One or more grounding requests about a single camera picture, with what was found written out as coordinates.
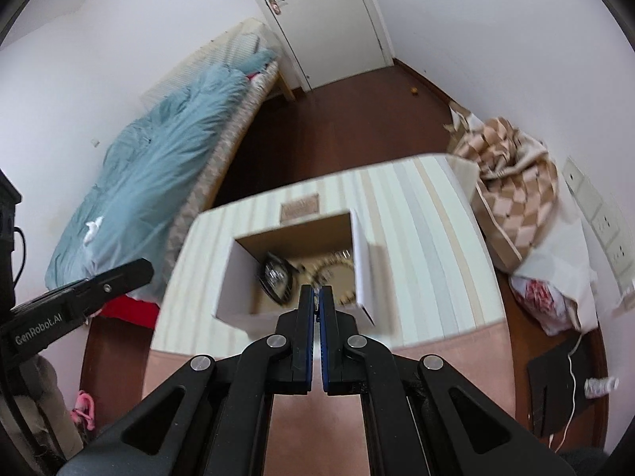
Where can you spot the striped and pink tablecloth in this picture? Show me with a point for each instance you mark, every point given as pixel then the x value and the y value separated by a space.
pixel 431 258

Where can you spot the cardboard box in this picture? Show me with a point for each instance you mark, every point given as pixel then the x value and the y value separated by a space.
pixel 233 287

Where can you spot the white paper scrap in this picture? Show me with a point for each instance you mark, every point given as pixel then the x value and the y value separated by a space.
pixel 93 230

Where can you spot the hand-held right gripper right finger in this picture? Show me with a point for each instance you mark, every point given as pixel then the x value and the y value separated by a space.
pixel 327 342

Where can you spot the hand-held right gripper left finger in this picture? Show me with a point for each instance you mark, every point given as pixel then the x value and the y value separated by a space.
pixel 307 342

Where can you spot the black flat floor object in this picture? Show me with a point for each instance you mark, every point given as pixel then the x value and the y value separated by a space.
pixel 550 386

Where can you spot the white door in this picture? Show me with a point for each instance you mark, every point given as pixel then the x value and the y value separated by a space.
pixel 317 20

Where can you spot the white wall socket strip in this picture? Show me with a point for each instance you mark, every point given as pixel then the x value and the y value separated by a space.
pixel 605 228

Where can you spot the small brown label card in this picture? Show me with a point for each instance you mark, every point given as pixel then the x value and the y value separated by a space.
pixel 300 208

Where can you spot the pink object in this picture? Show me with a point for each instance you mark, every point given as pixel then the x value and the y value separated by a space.
pixel 83 409

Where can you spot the bed with blue duvet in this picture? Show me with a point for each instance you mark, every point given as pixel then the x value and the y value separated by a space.
pixel 149 173

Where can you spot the black smartwatch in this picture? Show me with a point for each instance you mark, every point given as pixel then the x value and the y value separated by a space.
pixel 273 275

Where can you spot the brown checked blanket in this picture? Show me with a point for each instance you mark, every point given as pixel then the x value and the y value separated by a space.
pixel 511 183

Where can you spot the red and white plastic bag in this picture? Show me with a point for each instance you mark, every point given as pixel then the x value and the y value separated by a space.
pixel 540 302

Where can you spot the red cloth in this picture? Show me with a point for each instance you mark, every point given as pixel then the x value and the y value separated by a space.
pixel 129 312

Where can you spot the wooden bed leg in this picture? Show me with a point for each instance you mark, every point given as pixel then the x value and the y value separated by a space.
pixel 286 87

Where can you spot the patterned beige mattress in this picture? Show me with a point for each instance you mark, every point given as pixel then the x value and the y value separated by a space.
pixel 218 158

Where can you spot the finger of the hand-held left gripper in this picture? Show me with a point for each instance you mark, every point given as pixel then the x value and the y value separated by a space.
pixel 119 280

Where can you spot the white quilted bedding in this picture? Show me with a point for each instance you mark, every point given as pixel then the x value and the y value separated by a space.
pixel 198 64

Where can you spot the small white bottle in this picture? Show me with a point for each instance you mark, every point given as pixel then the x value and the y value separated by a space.
pixel 600 386

